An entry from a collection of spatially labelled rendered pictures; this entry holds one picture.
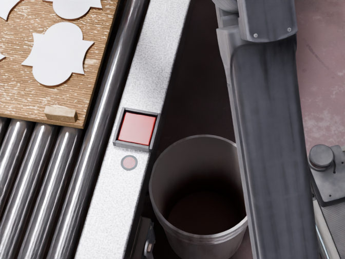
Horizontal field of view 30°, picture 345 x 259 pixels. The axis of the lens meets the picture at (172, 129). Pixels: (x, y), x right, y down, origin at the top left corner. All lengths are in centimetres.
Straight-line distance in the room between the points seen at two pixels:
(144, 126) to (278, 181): 67
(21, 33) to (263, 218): 89
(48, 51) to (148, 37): 20
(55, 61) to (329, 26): 142
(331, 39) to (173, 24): 121
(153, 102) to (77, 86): 15
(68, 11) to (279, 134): 86
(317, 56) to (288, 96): 188
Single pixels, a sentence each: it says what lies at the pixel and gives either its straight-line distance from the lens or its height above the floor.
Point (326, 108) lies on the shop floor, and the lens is 230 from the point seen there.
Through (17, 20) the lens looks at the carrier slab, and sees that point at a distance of 137.
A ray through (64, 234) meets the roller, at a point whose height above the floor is 92.
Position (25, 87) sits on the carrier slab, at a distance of 127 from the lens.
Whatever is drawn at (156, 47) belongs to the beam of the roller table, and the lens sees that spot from 130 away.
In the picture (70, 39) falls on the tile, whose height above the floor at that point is 94.
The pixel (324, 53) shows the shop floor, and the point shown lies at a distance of 242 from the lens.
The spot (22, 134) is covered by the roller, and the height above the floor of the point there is 91.
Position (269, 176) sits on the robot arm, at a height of 149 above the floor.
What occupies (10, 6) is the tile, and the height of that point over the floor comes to 94.
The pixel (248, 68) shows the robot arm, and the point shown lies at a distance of 52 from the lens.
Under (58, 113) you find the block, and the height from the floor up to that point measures 96.
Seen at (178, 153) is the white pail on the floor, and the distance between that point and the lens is 185.
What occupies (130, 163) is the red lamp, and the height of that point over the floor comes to 92.
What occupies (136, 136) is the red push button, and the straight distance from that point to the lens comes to 119.
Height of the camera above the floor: 199
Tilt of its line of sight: 63 degrees down
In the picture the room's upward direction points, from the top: 6 degrees counter-clockwise
